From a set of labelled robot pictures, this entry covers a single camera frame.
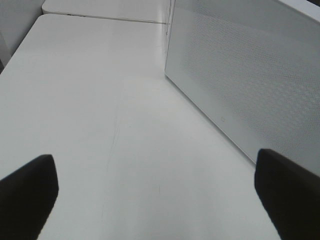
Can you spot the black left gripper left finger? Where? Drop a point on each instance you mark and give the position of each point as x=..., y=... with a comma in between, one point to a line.
x=27, y=197

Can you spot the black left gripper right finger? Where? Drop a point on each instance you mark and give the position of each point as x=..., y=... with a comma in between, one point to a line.
x=290, y=195

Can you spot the white microwave door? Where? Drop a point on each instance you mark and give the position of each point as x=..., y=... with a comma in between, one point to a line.
x=280, y=115

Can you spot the white microwave oven body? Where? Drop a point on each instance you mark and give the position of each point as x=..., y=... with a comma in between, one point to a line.
x=170, y=15

